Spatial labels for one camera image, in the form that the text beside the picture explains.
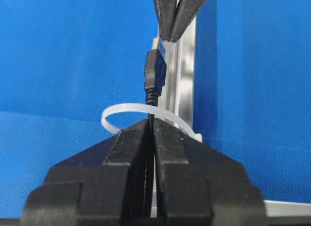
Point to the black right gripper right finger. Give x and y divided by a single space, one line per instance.
199 186

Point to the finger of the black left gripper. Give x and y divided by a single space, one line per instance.
166 12
185 13

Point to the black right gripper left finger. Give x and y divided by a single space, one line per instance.
100 186

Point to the aluminium extrusion frame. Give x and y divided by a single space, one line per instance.
182 73

